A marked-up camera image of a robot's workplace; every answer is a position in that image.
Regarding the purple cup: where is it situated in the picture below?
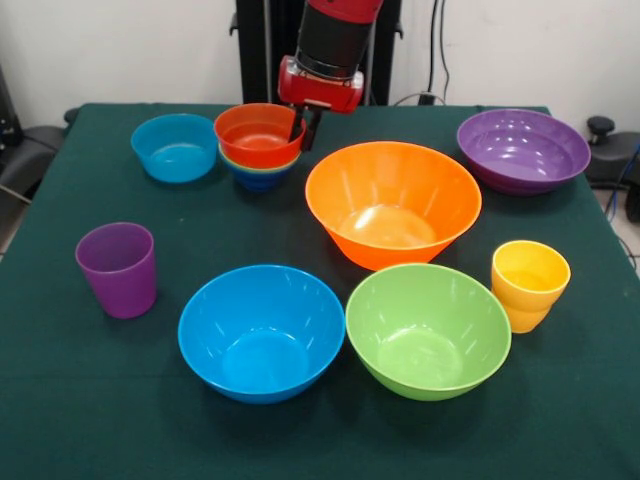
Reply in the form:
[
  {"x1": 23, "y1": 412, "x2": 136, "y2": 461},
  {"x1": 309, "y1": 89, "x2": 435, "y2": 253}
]
[{"x1": 74, "y1": 221, "x2": 158, "y2": 320}]

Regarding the blue floor cable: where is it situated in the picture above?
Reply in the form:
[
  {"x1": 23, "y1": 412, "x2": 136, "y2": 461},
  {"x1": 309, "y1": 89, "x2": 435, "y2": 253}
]
[{"x1": 603, "y1": 142, "x2": 640, "y2": 221}]

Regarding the large purple bowl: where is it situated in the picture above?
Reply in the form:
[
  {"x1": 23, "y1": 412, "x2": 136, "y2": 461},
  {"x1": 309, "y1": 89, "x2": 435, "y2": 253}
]
[{"x1": 456, "y1": 108, "x2": 592, "y2": 197}]

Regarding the black pedestal leg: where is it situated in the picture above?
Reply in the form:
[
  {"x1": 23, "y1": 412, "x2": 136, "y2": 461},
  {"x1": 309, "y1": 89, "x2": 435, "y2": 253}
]
[
  {"x1": 584, "y1": 115, "x2": 640, "y2": 224},
  {"x1": 0, "y1": 107, "x2": 80, "y2": 201}
]

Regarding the large green bowl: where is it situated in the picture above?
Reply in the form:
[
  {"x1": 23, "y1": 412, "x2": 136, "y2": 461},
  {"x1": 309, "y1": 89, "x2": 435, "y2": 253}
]
[{"x1": 345, "y1": 262, "x2": 513, "y2": 402}]

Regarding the dark green tablecloth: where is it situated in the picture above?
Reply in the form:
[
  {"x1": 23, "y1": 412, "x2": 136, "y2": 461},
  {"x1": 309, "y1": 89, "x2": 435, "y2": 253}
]
[{"x1": 0, "y1": 102, "x2": 640, "y2": 480}]

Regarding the red small bowl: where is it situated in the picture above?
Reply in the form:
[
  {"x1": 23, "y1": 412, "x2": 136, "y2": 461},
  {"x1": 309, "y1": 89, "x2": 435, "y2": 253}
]
[{"x1": 213, "y1": 102, "x2": 308, "y2": 171}]

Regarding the dark blue small bowl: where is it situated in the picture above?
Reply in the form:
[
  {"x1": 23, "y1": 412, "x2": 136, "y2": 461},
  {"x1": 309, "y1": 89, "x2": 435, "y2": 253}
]
[{"x1": 218, "y1": 144, "x2": 303, "y2": 194}]

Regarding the large orange bowl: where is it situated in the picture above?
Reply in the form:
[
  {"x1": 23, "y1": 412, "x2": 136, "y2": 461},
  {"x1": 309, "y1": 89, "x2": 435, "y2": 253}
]
[{"x1": 304, "y1": 140, "x2": 483, "y2": 272}]

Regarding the light blue small bowl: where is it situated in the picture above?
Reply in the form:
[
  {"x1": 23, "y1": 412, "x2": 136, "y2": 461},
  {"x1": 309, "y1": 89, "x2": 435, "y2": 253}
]
[{"x1": 130, "y1": 113, "x2": 220, "y2": 185}]

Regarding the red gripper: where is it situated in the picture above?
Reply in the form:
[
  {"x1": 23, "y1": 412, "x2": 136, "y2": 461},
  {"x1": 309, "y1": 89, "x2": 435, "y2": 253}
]
[{"x1": 277, "y1": 54, "x2": 365, "y2": 151}]

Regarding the large blue bowl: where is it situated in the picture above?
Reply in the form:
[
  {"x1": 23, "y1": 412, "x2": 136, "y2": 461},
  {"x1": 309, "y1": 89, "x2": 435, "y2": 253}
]
[{"x1": 177, "y1": 264, "x2": 347, "y2": 406}]

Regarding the black wall cable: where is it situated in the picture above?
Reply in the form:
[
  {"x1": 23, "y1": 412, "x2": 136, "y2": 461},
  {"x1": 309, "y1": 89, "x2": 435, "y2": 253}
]
[{"x1": 427, "y1": 0, "x2": 451, "y2": 105}]

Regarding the small green bowl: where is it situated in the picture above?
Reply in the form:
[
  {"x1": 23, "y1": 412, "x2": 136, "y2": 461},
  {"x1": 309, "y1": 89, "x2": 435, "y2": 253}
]
[{"x1": 222, "y1": 152, "x2": 303, "y2": 175}]

